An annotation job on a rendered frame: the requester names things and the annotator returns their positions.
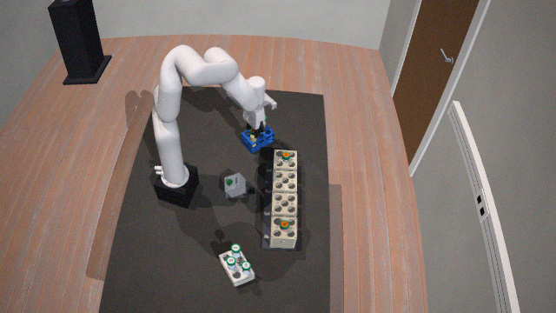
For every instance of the blue tube rack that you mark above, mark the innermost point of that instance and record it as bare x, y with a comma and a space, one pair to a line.
268, 137

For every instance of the white bucket adapter with five holes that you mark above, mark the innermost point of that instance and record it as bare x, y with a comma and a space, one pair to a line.
284, 182
290, 165
279, 238
289, 209

